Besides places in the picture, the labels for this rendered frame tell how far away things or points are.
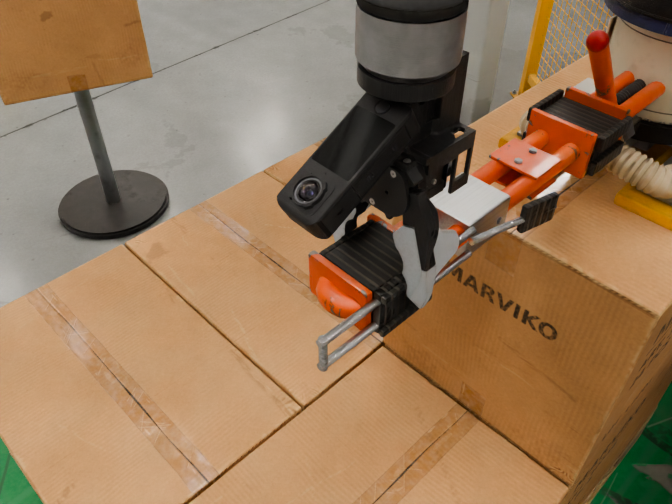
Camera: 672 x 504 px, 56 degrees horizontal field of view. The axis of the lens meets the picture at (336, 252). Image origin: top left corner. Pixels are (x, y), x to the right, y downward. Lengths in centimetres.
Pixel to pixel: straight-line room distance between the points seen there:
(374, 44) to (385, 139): 6
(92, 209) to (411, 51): 213
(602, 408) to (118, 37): 150
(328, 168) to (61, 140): 258
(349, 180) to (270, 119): 248
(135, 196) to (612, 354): 195
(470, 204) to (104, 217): 192
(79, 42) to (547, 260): 141
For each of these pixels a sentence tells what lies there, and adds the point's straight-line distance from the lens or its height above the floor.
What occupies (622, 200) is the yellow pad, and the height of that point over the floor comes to 96.
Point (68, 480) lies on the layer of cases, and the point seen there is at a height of 54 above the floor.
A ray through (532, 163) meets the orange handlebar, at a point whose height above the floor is 109.
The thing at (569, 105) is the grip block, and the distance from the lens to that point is 84.
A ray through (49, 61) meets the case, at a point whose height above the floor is 72.
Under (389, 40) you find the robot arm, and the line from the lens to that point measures 43.
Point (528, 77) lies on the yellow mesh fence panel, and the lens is 311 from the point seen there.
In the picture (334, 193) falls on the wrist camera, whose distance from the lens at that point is 44.
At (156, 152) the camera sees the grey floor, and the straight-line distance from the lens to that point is 278.
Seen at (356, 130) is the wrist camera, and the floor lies 123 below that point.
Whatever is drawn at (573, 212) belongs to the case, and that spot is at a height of 94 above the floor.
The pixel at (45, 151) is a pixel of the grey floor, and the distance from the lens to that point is 295.
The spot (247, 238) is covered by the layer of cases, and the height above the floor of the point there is 54.
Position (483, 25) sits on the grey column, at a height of 53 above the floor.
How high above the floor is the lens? 148
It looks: 42 degrees down
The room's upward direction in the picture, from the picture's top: straight up
